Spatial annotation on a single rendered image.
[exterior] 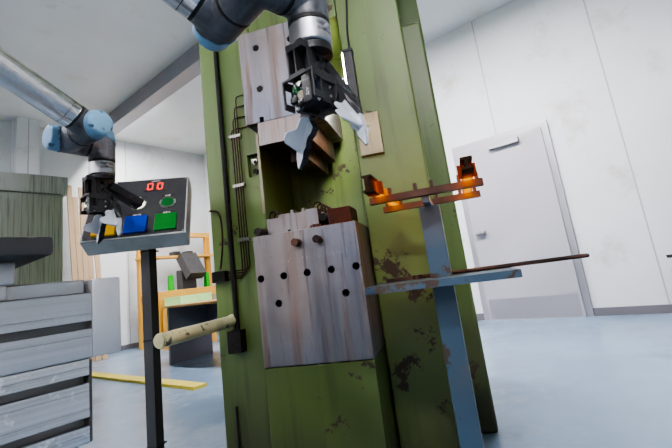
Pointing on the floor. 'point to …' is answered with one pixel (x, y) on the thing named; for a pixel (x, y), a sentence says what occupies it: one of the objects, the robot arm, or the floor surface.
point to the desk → (194, 312)
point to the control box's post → (151, 350)
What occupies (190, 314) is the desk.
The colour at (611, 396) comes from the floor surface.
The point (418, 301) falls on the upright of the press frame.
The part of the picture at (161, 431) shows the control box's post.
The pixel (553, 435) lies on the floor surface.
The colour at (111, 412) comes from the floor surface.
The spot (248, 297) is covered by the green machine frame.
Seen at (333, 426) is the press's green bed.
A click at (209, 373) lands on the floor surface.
